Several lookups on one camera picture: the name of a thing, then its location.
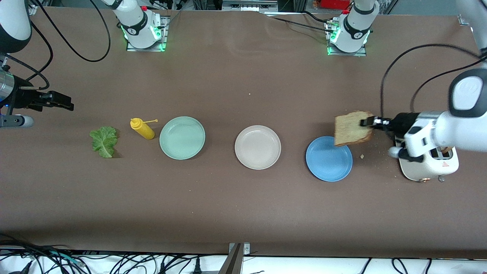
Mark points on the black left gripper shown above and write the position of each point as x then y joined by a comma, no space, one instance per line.
402,121

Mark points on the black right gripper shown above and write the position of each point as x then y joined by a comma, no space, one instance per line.
26,99

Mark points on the light bread slice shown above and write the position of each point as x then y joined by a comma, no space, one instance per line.
350,129

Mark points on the green lettuce leaf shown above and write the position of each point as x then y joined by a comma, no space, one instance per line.
103,141

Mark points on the yellow squeeze bottle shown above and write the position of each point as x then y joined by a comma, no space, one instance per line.
144,130

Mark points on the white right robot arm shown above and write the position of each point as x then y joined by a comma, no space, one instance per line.
137,23

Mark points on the blue plate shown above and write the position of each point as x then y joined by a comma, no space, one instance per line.
327,161

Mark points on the beige plate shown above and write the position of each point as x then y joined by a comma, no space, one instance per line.
258,147

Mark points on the mint green plate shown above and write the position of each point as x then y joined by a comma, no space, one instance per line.
182,137

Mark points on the white toaster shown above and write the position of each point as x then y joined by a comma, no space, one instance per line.
430,169

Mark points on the dark crust bread slice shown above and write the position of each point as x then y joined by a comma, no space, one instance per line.
448,149

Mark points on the red box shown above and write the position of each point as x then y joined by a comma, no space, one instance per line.
336,3

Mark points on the grey metal bar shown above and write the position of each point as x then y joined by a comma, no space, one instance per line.
232,262

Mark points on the black power plug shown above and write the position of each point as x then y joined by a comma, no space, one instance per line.
197,265

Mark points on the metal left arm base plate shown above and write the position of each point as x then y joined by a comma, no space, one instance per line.
359,54

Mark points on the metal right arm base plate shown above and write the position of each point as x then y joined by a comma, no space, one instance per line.
146,50

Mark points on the aluminium frame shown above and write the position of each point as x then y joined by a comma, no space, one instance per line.
249,4

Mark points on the metal table edge bracket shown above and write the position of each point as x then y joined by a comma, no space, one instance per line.
245,249

